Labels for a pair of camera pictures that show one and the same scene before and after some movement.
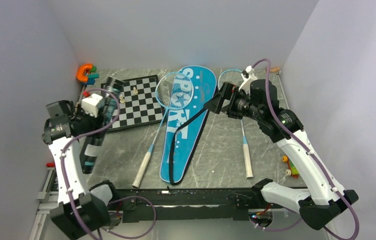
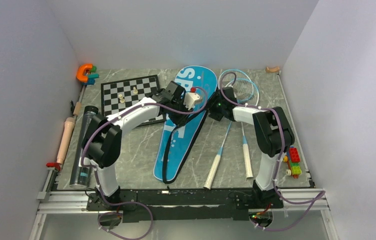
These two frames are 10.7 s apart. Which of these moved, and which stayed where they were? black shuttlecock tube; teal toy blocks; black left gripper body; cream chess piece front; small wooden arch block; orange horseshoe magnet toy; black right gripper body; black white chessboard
Moved: black right gripper body; black shuttlecock tube; black left gripper body
Stayed: black white chessboard; cream chess piece front; orange horseshoe magnet toy; small wooden arch block; teal toy blocks
